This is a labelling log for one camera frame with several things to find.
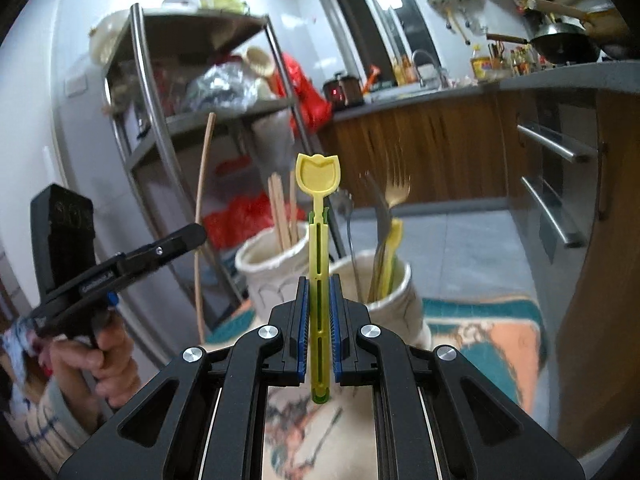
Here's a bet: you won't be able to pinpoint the yellow oil bottle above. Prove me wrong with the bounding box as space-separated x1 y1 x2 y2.
469 44 494 81

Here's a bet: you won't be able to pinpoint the kitchen faucet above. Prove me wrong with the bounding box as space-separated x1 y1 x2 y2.
410 49 451 89

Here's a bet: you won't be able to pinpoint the orange bottles by sink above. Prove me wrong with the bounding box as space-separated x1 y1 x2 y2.
392 55 419 86

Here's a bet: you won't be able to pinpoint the grey kitchen countertop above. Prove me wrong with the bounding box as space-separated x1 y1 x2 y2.
330 59 640 122

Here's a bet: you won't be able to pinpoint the clear plastic bag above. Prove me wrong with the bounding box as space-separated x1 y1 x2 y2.
181 62 262 114

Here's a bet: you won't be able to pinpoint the dark red pressure cooker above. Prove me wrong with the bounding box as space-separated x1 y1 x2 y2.
322 72 365 110

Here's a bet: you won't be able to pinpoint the person's left forearm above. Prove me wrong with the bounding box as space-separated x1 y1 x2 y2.
0 317 103 478

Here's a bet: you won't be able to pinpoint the person's left hand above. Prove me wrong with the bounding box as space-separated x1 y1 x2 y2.
49 316 143 409

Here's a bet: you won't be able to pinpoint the long thin bamboo stick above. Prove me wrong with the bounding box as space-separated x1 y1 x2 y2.
196 112 217 344

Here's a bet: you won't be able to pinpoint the gold fork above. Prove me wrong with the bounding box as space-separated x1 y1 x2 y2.
382 172 412 281

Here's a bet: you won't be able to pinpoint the stainless steel rack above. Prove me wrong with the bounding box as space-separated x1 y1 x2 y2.
101 2 347 343

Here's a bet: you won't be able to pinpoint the yellow tulip bag clip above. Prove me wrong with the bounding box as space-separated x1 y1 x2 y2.
295 152 342 405

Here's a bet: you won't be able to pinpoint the small white ceramic jar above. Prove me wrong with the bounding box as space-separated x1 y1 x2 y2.
327 255 432 357

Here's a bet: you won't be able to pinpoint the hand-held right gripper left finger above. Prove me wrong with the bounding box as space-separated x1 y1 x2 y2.
57 276 308 480

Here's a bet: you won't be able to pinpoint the hanging red plastic bag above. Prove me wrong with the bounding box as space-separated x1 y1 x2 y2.
272 52 334 137

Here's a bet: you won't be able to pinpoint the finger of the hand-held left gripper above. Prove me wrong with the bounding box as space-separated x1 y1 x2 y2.
119 223 207 287

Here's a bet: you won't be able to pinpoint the orange kitchen brush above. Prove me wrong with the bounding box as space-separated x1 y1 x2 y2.
362 65 384 94

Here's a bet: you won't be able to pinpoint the dark steel fork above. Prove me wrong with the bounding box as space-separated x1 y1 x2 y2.
359 170 395 303

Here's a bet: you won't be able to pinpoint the wooden base cabinet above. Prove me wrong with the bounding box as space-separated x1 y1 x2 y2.
320 60 640 461

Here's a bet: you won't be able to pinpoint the yellow utensil handle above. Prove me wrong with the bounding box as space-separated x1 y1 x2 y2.
379 217 405 298

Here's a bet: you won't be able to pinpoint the beige woven cup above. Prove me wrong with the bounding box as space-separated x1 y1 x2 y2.
242 46 276 79

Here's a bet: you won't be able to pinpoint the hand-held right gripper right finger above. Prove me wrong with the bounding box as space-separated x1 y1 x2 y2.
330 275 586 480

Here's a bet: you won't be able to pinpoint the large white ceramic jar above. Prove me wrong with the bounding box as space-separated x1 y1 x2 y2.
234 232 314 330

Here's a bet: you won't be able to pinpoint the kitchen window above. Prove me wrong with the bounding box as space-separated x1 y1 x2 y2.
322 0 442 84

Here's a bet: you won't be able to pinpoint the row of condiment bottles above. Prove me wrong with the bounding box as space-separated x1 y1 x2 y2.
506 45 542 74

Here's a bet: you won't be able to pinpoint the large red plastic bag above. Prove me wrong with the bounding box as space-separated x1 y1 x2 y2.
204 194 282 252

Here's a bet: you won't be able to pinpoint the black wok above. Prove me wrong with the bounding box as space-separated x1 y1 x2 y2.
486 22 601 64

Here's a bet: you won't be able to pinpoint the steel spoon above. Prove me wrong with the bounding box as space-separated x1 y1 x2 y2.
334 194 361 302

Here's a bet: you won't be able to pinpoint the white wall switch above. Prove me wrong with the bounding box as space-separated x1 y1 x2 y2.
64 72 89 97

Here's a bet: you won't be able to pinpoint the wooden chopstick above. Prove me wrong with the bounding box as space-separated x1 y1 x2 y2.
274 175 295 250
268 174 290 252

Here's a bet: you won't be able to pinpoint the printed tablecloth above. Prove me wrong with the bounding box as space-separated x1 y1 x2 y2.
202 294 547 480

